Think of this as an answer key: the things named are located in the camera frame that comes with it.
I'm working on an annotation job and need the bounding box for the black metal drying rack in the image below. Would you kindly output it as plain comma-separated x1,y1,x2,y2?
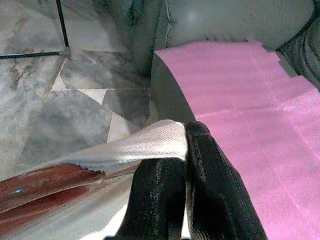
0,0,72,61

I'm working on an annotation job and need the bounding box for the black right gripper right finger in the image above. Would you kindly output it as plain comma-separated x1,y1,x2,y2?
184,121,268,240

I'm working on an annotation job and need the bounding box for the leather sofa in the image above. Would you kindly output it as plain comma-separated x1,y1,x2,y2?
129,0,320,123

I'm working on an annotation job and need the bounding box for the thin white garment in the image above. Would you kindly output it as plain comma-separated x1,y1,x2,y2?
0,119,190,240

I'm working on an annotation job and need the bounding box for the pink plastic clothes hanger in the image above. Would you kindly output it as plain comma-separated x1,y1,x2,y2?
0,163,106,226

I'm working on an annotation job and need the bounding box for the pink blanket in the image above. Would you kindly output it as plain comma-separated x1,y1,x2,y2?
154,41,320,240

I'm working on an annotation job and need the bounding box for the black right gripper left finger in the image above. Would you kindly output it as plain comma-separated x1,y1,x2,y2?
117,158,187,240

